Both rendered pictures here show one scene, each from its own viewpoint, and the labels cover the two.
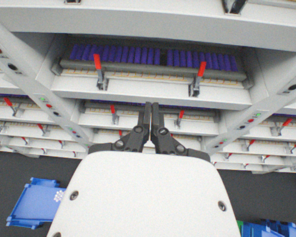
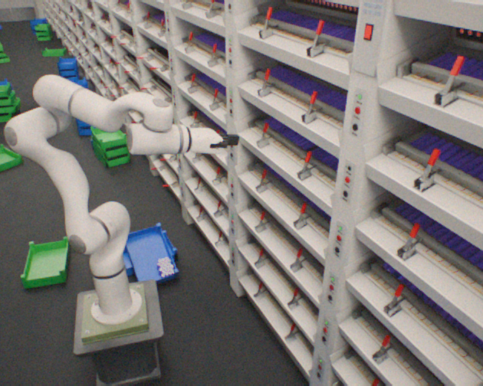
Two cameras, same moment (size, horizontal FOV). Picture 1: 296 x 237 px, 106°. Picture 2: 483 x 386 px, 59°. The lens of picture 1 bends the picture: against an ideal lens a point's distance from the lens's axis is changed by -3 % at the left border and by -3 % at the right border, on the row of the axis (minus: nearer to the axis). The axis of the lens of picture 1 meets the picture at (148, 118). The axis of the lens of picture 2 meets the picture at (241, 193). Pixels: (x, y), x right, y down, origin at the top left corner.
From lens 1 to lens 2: 1.26 m
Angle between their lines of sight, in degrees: 50
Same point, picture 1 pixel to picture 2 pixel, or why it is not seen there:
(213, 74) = (326, 171)
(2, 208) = not seen: hidden behind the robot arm
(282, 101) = (349, 214)
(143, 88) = (280, 158)
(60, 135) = (224, 191)
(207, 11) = (297, 117)
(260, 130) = (376, 295)
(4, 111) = not seen: hidden behind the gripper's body
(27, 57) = (238, 109)
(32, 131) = (209, 174)
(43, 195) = (156, 250)
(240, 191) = not seen: outside the picture
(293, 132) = (424, 337)
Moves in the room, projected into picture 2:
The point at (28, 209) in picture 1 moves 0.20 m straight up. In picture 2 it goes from (136, 248) to (131, 217)
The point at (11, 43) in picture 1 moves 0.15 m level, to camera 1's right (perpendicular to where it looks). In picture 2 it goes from (237, 101) to (256, 113)
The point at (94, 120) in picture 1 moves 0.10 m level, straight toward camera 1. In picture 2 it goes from (250, 180) to (241, 191)
